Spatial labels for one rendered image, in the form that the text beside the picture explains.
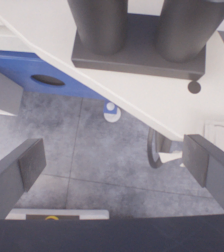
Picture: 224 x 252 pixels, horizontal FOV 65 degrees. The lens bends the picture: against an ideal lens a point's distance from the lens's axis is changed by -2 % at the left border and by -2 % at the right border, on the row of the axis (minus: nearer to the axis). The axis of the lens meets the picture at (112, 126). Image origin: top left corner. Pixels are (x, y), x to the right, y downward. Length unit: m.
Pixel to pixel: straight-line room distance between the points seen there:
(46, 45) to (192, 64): 0.24
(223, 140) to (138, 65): 0.16
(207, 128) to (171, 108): 0.06
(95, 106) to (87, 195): 0.53
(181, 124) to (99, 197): 0.89
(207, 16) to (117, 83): 0.15
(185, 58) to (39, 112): 1.06
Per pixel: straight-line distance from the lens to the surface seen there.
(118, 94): 0.29
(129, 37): 0.30
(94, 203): 1.14
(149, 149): 0.77
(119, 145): 1.09
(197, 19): 0.22
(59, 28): 0.37
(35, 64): 0.71
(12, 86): 0.98
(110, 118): 1.09
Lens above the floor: 1.09
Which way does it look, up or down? 81 degrees down
